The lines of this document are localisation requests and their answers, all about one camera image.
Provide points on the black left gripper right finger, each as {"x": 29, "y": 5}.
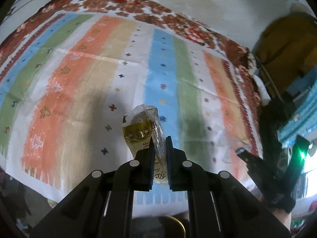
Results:
{"x": 175, "y": 168}

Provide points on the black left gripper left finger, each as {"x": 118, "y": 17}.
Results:
{"x": 144, "y": 172}

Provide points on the gold yellow snack packet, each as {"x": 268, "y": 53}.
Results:
{"x": 139, "y": 127}

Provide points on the person's right hand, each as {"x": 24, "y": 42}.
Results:
{"x": 282, "y": 216}

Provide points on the black bin with yellow rim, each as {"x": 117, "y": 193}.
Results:
{"x": 172, "y": 227}

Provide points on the blue cartoon curtain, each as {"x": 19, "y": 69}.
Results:
{"x": 302, "y": 120}

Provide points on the black hanging garment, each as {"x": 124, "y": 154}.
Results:
{"x": 274, "y": 116}

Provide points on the striped colourful bed mat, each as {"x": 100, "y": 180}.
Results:
{"x": 78, "y": 74}

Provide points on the red floral blanket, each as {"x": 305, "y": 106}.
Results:
{"x": 149, "y": 12}

